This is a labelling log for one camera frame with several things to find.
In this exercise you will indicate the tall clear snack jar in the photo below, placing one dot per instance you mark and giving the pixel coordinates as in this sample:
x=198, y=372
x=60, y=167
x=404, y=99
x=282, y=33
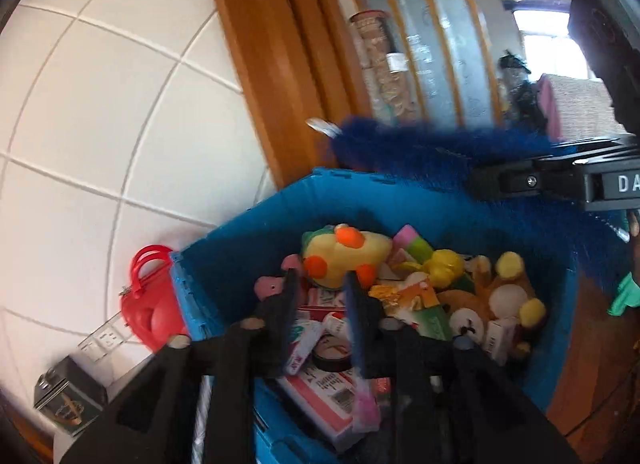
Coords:
x=385, y=68

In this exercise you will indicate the black gold gift box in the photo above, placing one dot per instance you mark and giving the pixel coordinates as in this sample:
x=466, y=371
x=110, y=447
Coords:
x=70, y=394

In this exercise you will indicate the black adhesive tape roll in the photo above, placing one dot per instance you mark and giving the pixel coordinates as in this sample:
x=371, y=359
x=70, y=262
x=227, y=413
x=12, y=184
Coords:
x=325, y=362

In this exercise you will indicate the beige patterned sofa cover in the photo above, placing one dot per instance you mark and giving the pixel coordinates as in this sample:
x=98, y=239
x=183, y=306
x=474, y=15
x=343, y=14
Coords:
x=580, y=103

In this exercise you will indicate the window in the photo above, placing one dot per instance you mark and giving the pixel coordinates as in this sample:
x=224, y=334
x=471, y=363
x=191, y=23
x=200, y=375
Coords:
x=550, y=43

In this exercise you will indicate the blue plastic crate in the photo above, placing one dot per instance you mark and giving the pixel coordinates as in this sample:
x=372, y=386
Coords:
x=250, y=244

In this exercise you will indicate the yellow orange duck plush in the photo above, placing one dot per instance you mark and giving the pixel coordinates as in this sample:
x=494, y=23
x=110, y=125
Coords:
x=340, y=254

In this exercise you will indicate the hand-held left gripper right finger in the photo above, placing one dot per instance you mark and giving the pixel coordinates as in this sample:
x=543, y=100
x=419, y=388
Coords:
x=353, y=324

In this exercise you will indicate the large pink white carton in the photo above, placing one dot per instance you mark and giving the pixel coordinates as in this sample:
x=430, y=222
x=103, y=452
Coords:
x=320, y=404

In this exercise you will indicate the green cloth piece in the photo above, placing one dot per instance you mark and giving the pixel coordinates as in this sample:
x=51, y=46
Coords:
x=625, y=296

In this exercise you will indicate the brown plush toy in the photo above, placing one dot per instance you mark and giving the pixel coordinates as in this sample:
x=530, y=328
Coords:
x=500, y=304

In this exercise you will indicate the blue bristle bottle brush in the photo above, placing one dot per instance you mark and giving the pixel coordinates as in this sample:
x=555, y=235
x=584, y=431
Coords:
x=400, y=153

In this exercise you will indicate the wooden frosted glass partition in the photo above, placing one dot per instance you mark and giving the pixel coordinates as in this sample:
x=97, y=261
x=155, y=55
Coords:
x=450, y=33

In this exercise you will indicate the small yellow plush toy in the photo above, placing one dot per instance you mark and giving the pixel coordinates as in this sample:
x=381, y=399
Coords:
x=444, y=269

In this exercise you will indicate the person's right hand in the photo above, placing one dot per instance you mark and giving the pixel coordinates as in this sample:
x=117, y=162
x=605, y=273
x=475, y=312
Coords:
x=633, y=225

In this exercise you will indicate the wooden door frame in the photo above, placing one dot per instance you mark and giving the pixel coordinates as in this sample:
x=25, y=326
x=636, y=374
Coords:
x=270, y=68

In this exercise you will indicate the pink toy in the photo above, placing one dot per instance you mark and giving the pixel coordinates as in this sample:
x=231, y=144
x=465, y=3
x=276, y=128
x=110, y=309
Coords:
x=267, y=288

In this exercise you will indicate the red toy handbag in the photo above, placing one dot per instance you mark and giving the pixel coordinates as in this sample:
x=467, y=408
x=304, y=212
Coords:
x=150, y=314

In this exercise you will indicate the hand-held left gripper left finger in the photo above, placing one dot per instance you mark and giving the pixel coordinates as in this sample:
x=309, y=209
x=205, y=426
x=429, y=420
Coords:
x=287, y=316

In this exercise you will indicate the pink cloth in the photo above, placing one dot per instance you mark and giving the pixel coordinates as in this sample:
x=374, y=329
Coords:
x=546, y=103

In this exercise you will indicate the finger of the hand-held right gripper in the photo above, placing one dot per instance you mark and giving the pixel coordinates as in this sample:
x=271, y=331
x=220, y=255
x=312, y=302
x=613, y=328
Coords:
x=590, y=148
x=520, y=181

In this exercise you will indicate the small pink white carton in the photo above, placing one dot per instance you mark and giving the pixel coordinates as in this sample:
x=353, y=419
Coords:
x=300, y=344

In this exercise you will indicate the white wall socket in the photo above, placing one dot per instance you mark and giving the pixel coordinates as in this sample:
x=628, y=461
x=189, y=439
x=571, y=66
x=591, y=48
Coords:
x=107, y=341

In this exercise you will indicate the pink green eraser block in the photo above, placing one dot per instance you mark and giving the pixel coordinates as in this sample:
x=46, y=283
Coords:
x=410, y=244

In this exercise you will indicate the dark decorative plant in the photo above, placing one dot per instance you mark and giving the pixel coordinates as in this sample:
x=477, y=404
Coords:
x=520, y=93

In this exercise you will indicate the grey striped sheet stack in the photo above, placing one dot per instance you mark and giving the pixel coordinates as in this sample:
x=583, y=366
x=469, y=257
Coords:
x=201, y=419

